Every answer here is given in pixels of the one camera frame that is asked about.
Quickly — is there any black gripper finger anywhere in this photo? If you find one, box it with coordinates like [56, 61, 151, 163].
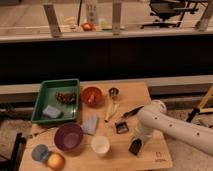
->
[129, 139, 142, 155]

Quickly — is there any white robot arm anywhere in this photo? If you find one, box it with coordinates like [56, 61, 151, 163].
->
[133, 100, 213, 157]

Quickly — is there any dark spatula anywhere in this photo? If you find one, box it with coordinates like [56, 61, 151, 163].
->
[121, 106, 144, 119]

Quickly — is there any white cup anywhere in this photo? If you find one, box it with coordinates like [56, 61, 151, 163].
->
[91, 136, 110, 157]

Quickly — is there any small metal cup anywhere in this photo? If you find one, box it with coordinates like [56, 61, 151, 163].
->
[109, 87, 119, 99]

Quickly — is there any grey blue cloth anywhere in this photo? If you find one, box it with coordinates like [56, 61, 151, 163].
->
[81, 115, 98, 135]

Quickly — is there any orange bowl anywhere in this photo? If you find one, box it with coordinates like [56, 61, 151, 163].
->
[81, 87, 103, 107]

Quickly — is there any yellow wooden stand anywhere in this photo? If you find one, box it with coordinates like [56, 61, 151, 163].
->
[186, 85, 213, 122]

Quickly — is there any purple bowl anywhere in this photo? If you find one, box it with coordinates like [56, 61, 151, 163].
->
[54, 123, 83, 151]

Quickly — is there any orange round fruit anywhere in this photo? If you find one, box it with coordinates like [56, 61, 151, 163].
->
[47, 153, 65, 170]

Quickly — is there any brown grape bunch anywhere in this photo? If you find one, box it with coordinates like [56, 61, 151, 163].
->
[55, 92, 77, 104]

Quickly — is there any green plastic tray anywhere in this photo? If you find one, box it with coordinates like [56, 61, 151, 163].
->
[31, 79, 80, 124]

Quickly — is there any blue sponge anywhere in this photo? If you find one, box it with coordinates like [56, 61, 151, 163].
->
[42, 105, 61, 118]

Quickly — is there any blue round lid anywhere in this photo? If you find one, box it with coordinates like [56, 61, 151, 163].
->
[31, 144, 50, 163]

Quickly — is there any black office chair base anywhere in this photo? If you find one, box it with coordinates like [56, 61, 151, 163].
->
[141, 0, 202, 29]

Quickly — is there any black chair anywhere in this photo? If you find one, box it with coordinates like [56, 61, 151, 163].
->
[0, 133, 26, 171]

